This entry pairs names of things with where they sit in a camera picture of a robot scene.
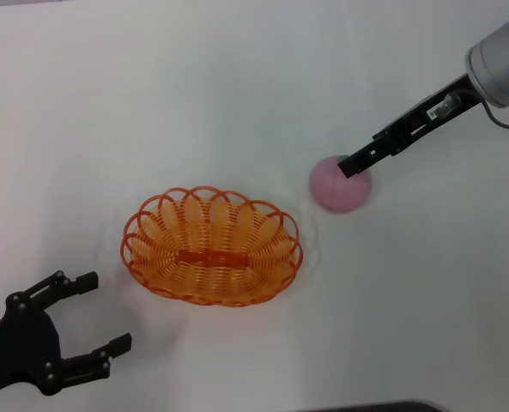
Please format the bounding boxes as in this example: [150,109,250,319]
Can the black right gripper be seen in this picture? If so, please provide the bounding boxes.
[338,73,483,179]

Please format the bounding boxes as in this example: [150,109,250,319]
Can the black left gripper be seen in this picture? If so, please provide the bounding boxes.
[0,270,133,398]

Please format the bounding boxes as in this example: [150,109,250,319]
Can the pink toy peach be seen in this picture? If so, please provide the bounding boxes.
[308,154,373,215]

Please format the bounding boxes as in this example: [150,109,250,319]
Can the orange plastic woven basket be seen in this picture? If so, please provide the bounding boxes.
[120,185,305,308]

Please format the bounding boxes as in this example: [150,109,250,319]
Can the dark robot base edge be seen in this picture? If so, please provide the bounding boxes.
[308,400,446,412]

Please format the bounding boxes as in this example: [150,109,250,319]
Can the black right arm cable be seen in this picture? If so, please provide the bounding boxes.
[478,99,509,132]

